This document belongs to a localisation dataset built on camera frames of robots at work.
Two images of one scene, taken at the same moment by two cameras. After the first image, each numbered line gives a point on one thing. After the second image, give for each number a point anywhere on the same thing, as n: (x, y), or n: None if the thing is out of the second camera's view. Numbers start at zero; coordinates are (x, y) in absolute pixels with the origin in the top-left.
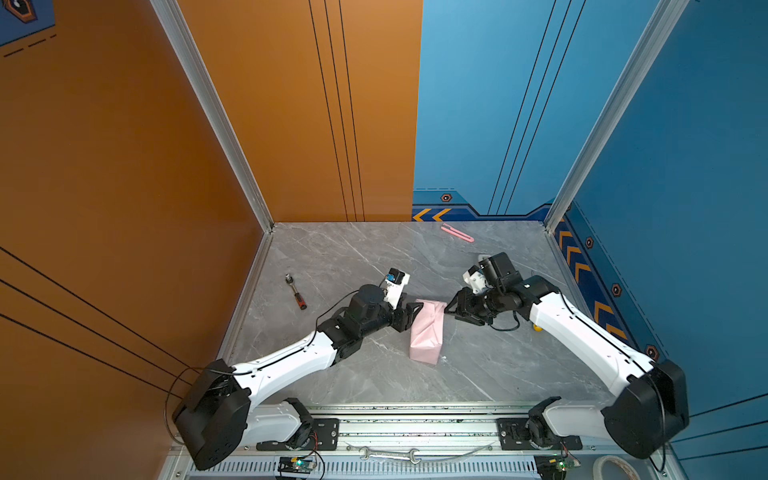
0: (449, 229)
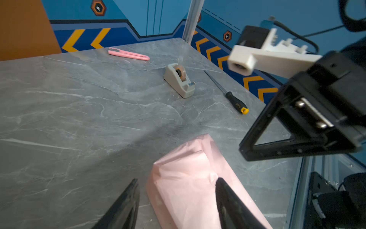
0: (119, 52)
